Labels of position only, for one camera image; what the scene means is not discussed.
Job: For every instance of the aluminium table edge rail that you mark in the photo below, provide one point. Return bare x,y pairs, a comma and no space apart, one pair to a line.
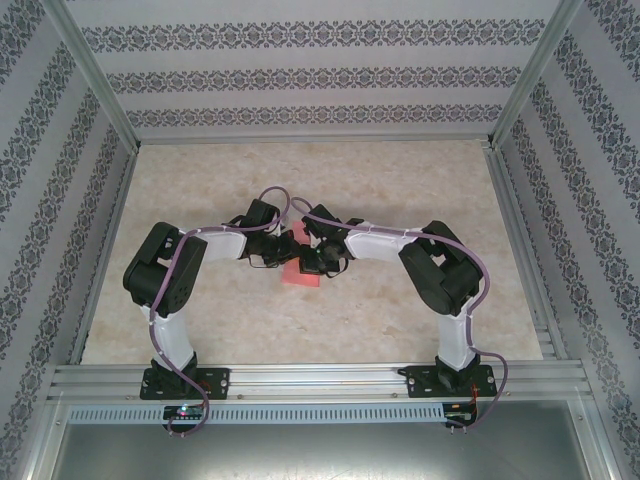
515,225
107,250

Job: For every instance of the pink cloth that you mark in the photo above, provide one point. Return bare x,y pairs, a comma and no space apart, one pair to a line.
300,281

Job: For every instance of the small controller circuit board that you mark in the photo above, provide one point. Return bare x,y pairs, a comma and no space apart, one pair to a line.
175,413
460,412

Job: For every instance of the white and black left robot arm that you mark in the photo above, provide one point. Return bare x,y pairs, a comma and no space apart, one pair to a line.
172,340

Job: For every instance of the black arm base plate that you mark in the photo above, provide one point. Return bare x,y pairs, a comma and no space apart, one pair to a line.
220,382
420,382

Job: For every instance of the grey sheet metal panel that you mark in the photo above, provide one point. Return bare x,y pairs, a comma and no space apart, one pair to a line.
320,455

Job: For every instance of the wide aluminium mounting rail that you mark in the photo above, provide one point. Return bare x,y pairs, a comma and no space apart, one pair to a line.
315,382

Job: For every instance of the aluminium frame post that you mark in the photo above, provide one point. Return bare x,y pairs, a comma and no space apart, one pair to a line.
97,75
600,445
531,75
40,445

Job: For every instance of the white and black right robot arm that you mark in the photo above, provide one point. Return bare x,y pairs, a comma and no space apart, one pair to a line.
452,340

